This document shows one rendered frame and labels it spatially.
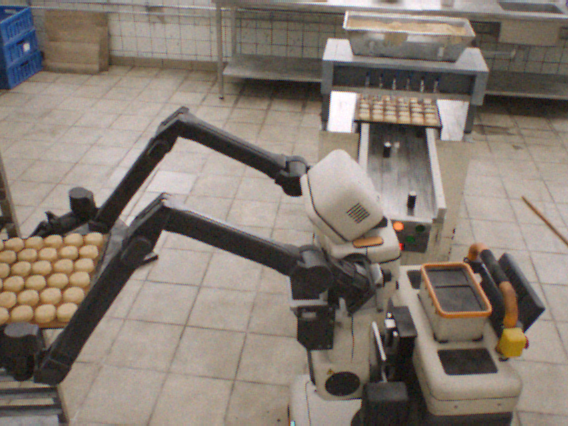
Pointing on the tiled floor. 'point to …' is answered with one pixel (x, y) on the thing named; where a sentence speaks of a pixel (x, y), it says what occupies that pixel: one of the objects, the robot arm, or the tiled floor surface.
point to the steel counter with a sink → (541, 13)
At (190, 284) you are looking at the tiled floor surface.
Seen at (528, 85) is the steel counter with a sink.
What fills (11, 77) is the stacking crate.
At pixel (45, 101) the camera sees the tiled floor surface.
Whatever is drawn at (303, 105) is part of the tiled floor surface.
